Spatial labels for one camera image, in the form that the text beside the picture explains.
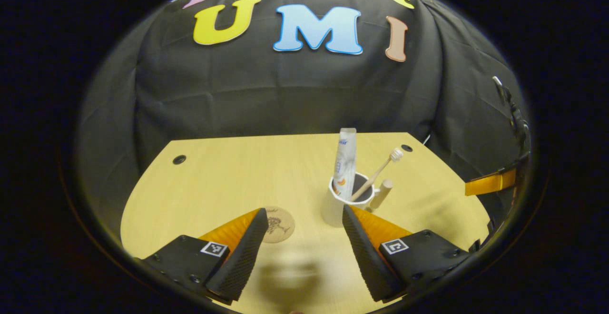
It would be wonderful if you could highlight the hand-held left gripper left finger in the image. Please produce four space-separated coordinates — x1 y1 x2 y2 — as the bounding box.
135 207 270 305

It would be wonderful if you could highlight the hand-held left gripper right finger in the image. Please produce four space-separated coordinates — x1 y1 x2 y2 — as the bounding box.
342 204 472 304

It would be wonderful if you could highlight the round cork coaster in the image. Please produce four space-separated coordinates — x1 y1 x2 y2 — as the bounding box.
262 206 295 244

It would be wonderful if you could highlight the white cup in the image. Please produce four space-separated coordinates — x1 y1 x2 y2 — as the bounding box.
321 172 394 228

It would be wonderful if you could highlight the wooden toothbrush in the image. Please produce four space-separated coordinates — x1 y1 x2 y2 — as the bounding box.
350 147 404 203

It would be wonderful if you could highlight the white toothpaste tube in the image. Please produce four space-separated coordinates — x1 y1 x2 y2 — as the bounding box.
332 128 357 201

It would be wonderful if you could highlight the light wooden desktop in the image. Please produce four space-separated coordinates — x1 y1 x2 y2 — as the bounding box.
120 132 491 314

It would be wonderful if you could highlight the black backdrop cloth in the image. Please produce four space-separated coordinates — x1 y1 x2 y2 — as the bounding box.
76 0 531 253

